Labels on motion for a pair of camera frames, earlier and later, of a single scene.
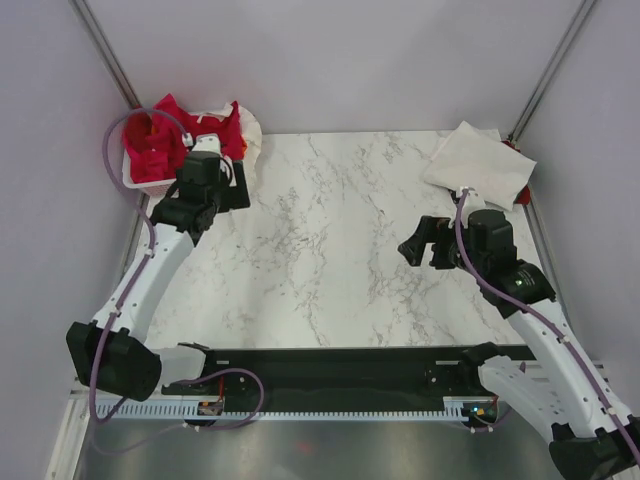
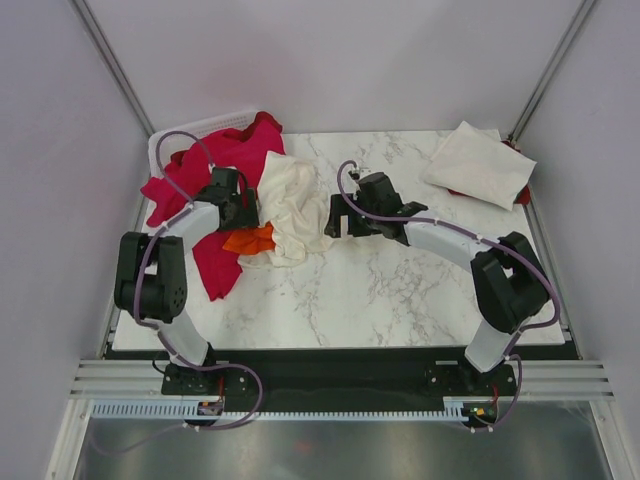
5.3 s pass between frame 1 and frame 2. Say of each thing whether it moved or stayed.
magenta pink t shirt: moved
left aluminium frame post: stayed
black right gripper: moved
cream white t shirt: moved
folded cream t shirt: stayed
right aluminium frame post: stayed
